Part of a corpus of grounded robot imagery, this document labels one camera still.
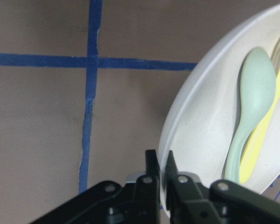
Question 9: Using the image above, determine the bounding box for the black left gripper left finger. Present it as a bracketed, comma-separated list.
[33, 150, 160, 224]

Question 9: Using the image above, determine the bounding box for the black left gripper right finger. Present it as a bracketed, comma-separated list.
[165, 151, 280, 224]

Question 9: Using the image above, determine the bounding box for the white round plate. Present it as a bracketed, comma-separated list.
[158, 0, 280, 219]

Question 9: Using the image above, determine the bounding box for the yellow plastic fork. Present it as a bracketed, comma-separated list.
[239, 38, 280, 183]

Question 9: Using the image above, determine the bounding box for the light green plastic spoon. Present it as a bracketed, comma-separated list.
[224, 47, 276, 183]

